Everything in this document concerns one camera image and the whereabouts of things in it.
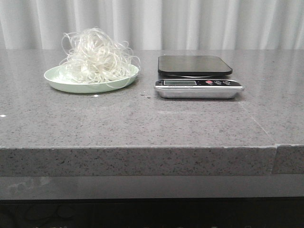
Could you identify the white vermicelli noodle bundle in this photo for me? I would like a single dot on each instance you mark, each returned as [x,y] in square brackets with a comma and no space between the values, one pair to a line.
[95,58]

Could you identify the black silver kitchen scale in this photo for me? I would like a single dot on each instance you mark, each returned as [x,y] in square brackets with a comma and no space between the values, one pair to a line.
[195,77]

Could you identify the light green round plate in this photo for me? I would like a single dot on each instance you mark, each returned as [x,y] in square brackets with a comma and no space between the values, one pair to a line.
[54,77]

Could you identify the white pleated curtain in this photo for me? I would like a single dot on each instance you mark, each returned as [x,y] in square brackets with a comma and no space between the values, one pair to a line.
[156,24]

